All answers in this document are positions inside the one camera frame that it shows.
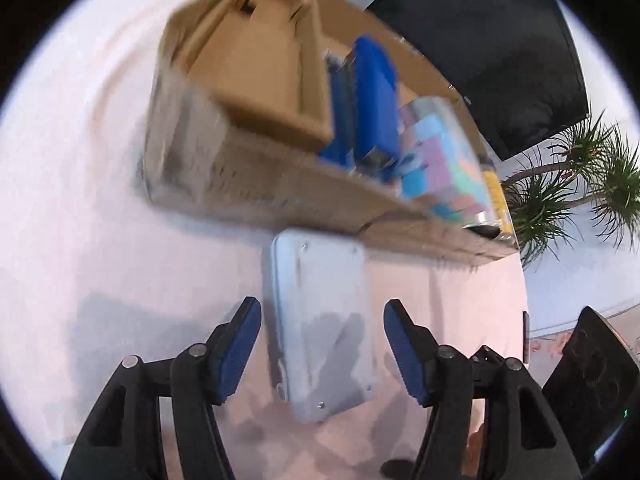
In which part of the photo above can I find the grey folding phone stand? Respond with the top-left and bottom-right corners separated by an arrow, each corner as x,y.
271,228 -> 378,424

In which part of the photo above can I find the brown cardboard box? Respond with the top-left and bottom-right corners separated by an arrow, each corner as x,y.
171,0 -> 334,153

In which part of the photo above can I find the yellow label can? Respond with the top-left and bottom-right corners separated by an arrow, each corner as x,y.
463,156 -> 518,247

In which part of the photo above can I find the spiky green potted plant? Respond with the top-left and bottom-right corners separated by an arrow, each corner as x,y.
501,115 -> 639,268

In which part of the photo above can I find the pastel puzzle cube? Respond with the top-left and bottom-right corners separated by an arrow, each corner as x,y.
396,114 -> 491,224

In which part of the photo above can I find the shallow cardboard tray box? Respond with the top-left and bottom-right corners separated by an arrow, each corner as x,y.
142,0 -> 515,266

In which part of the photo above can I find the silver metal can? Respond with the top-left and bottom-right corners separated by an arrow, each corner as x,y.
399,96 -> 458,122

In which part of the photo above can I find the blue plastic box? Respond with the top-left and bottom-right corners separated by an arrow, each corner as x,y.
320,36 -> 400,183

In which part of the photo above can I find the black monitor screen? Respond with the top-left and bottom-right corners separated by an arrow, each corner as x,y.
368,0 -> 589,159

